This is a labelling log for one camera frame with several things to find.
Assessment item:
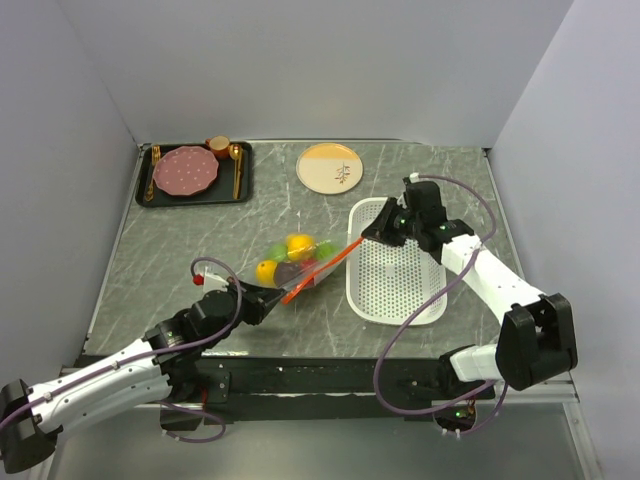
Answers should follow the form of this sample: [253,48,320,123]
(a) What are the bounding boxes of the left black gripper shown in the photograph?
[202,275,285,349]

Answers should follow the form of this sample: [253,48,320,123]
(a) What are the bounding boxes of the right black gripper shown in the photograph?
[362,197,423,248]

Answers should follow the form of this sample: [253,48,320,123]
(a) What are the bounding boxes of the yellow toy lemon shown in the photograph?
[255,259,278,288]

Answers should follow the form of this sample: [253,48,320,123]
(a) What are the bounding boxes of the dark maroon toy fruit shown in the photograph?
[273,262,302,288]

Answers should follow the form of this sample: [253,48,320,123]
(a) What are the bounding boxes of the clear orange zip bag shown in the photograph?
[254,233,363,304]

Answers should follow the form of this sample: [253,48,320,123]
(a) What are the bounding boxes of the green toy vegetable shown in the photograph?
[267,243,288,263]

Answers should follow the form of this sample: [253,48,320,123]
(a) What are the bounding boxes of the white perforated plastic basket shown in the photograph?
[345,196,448,326]

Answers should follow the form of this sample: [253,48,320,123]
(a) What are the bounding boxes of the red toy fruit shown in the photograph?
[300,258,319,272]

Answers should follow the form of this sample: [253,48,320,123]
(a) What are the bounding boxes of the green toy leaf slice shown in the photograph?
[314,240,338,262]

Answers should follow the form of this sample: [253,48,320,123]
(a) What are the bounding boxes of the yellow toy pear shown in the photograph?
[285,233,316,262]

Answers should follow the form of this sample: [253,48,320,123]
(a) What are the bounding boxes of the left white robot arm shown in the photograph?
[1,282,286,474]

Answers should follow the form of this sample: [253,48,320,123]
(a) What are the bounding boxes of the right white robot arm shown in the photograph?
[361,175,578,398]

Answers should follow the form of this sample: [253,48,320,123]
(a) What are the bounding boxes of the cream orange round plate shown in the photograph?
[296,143,364,195]

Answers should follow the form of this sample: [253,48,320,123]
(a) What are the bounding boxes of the black serving tray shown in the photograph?
[135,142,253,208]

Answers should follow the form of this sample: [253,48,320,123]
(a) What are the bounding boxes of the pink dotted plate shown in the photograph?
[153,146,219,197]

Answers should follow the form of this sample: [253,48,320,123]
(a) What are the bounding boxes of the gold spoon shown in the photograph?
[229,144,243,161]

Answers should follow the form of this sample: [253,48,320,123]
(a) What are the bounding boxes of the orange cup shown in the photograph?
[205,135,231,160]

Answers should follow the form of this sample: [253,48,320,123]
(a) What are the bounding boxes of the gold fork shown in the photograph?
[144,145,161,202]

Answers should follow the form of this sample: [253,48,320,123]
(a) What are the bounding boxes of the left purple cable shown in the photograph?
[0,257,245,436]

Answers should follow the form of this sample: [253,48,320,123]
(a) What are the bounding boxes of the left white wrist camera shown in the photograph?
[192,266,229,293]

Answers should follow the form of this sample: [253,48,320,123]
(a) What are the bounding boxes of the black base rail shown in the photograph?
[168,356,495,423]

